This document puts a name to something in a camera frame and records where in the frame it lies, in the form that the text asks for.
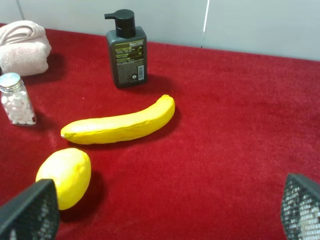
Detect yellow banana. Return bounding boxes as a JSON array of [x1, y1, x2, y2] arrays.
[[60, 94, 176, 145]]

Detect rolled pink towel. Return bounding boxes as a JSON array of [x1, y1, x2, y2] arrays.
[[0, 20, 52, 77]]

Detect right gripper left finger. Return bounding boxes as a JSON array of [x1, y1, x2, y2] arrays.
[[0, 179, 60, 240]]

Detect dark grey pump bottle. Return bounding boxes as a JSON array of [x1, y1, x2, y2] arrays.
[[104, 9, 148, 89]]

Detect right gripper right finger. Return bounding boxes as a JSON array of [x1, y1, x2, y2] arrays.
[[280, 173, 320, 240]]

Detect yellow lemon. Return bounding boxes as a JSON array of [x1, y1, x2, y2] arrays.
[[35, 148, 92, 210]]

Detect clear bottle of white pills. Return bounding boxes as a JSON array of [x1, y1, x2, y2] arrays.
[[0, 72, 37, 126]]

